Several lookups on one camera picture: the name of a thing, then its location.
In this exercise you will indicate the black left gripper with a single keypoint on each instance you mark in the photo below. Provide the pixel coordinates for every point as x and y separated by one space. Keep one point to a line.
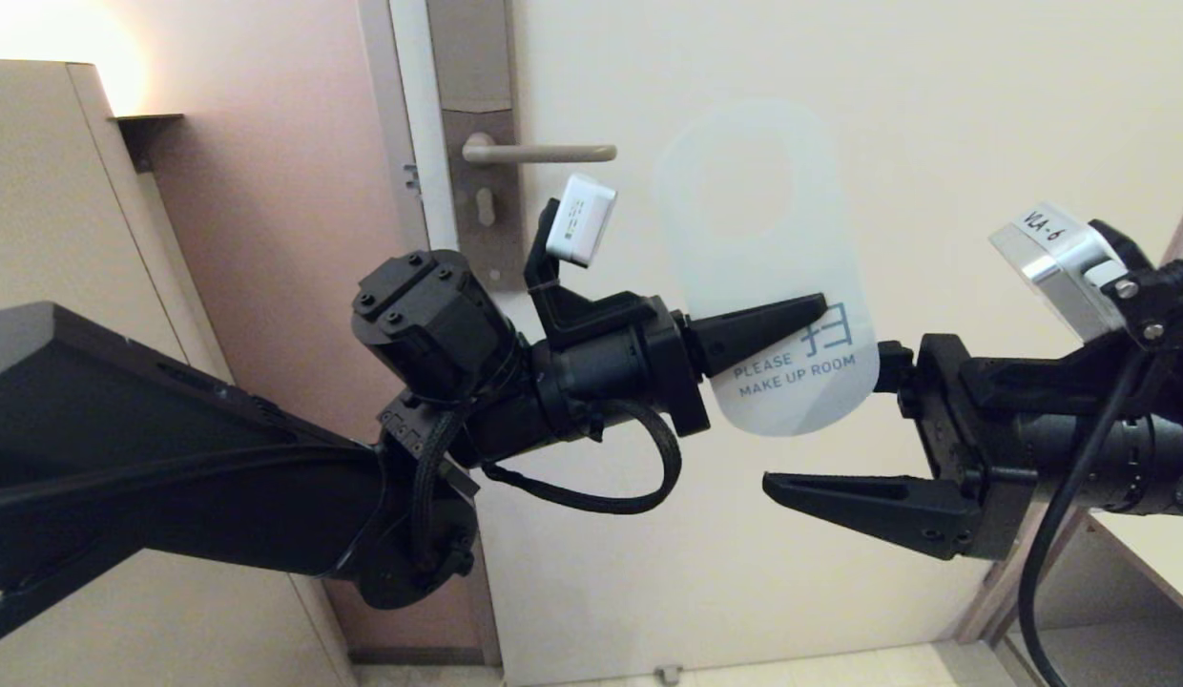
630 367

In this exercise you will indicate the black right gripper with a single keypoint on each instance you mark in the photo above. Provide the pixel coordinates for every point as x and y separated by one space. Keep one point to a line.
973 448

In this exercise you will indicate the white door hanger sign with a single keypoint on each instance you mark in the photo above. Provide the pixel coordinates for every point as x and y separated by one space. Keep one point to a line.
763 219

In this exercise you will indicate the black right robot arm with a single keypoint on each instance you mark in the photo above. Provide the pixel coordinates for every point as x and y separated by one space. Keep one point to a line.
1169 468

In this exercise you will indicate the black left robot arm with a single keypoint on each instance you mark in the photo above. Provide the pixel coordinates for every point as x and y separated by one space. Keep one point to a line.
172 477

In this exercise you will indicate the white room door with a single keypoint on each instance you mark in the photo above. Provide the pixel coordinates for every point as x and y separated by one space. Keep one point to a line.
792 572

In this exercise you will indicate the metal floor door stopper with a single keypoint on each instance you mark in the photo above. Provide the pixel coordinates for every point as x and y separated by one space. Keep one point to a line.
667 674

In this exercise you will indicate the small dark door latch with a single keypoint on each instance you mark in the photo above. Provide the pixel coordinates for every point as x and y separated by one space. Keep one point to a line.
412 178

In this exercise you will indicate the grey-brown door lock plate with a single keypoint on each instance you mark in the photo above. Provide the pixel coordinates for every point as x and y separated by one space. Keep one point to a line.
472 57

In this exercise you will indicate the beige cabinet panel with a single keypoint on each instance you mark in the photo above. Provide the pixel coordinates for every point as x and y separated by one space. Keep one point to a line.
57 191

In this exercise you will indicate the black left camera mount bracket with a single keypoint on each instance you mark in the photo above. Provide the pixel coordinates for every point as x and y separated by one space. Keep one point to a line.
582 310

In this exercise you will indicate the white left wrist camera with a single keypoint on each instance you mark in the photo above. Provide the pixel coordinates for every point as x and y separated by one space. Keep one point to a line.
582 219

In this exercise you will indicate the dark wall baseboard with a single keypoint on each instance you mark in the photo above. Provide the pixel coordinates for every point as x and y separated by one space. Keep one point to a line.
410 657

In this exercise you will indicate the dark wall lamp shelf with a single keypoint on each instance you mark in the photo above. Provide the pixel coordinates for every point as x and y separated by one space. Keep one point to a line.
148 129

